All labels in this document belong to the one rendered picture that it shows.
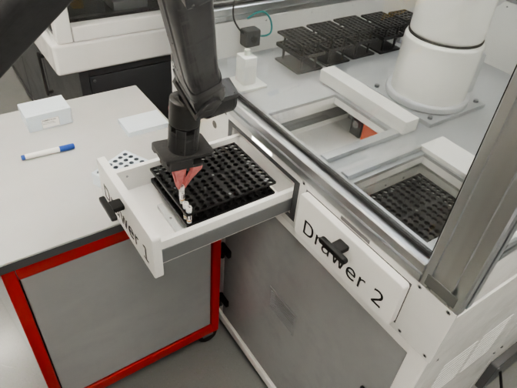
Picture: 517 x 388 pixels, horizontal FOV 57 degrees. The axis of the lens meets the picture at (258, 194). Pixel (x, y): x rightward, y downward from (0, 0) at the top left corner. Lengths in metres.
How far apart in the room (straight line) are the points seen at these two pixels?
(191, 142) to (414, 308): 0.49
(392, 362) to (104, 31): 1.31
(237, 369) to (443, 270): 1.12
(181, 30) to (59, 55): 1.16
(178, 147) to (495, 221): 0.53
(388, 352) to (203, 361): 0.90
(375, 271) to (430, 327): 0.13
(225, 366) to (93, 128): 0.93
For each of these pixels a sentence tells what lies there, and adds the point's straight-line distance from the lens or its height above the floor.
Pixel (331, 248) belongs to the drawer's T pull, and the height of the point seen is 0.91.
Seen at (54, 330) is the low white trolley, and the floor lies 0.46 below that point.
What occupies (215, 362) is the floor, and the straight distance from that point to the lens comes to 1.79.
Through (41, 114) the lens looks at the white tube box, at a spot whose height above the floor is 0.81.
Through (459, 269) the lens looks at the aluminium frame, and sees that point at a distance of 0.79.
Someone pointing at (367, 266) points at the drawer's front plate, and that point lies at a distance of 0.91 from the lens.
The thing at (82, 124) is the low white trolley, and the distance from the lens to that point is 1.53.
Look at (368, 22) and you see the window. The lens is 0.80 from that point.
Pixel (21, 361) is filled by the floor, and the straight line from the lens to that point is 1.92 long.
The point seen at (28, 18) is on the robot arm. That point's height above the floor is 1.40.
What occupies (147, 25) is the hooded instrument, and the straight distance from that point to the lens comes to 1.76.
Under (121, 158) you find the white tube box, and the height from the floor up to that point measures 0.79.
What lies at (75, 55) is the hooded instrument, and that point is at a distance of 1.71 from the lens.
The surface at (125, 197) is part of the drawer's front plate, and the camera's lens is 0.97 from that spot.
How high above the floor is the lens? 1.55
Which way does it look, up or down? 40 degrees down
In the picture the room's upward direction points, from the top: 5 degrees clockwise
